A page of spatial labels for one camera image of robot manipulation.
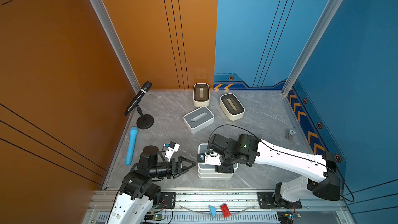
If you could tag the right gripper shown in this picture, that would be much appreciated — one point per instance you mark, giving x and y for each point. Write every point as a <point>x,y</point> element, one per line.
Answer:
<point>220,169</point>

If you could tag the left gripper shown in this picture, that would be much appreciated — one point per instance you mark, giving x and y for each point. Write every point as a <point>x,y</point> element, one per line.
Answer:
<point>175,167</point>

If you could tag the grey lid tissue box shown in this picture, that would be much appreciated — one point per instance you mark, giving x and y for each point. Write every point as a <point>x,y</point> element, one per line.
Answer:
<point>198,119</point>
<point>206,167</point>
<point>214,174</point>

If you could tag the cream tissue box angled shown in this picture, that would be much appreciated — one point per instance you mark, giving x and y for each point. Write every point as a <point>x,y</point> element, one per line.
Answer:
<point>231,106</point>

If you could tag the bamboo lid tissue box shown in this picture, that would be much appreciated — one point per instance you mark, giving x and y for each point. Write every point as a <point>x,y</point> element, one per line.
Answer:
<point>214,178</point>

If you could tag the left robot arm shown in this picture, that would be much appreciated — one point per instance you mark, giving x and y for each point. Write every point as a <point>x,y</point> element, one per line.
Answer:
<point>138,193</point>

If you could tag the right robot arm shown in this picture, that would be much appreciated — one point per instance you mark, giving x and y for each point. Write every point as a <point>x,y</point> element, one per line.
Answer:
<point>317,173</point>

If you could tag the cream tissue box rear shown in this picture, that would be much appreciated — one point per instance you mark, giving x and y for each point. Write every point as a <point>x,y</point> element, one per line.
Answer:
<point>201,95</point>

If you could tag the red block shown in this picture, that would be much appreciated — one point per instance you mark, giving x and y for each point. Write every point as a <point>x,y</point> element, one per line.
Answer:
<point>225,210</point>

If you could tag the blue triangle piece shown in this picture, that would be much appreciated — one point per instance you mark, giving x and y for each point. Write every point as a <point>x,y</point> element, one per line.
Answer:
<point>213,211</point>

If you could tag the black microphone on stand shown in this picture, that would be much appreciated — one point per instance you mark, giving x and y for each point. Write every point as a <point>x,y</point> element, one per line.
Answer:
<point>144,121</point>

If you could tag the left circuit board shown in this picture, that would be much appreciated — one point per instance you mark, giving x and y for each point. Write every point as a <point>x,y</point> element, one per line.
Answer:
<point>155,217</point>

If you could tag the circuit board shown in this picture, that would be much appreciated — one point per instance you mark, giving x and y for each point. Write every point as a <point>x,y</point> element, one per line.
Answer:
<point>288,217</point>
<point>155,217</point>

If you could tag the blue microphone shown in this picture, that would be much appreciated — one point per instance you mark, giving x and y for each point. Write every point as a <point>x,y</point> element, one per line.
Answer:
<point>130,150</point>

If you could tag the small clear bottle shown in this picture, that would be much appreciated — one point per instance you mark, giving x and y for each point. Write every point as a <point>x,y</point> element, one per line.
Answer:
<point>290,134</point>

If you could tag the right circuit board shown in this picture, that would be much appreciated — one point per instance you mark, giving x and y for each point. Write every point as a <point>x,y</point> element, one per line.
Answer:
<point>288,217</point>

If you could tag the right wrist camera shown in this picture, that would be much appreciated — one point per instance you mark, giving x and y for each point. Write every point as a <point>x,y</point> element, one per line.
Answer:
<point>212,159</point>

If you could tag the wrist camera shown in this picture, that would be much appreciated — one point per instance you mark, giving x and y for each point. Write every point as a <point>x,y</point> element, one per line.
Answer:
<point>171,148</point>
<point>212,159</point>

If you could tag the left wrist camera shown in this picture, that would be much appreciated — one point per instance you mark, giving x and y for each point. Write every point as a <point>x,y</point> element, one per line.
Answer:
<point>171,148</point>

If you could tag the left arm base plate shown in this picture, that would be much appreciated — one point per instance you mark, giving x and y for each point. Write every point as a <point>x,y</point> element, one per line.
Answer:
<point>168,199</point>

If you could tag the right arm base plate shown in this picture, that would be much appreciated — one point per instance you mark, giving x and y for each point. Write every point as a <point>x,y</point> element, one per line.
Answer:
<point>267,200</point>

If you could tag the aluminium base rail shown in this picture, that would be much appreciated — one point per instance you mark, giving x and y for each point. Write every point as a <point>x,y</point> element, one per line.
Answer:
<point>191,207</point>

